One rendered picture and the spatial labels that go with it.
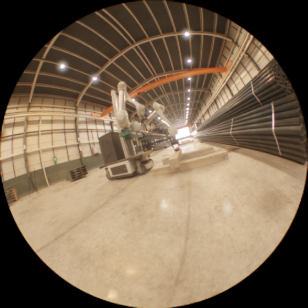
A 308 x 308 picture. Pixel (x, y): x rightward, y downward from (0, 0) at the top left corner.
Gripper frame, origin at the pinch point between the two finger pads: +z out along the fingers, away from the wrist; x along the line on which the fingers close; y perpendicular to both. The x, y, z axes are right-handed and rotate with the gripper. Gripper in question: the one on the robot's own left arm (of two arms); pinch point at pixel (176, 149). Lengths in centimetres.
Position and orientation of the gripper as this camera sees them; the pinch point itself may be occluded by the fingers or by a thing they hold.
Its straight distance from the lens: 153.1
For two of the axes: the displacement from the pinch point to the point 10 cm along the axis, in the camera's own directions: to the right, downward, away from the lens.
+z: 2.8, 9.6, 0.7
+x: -9.1, 2.4, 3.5
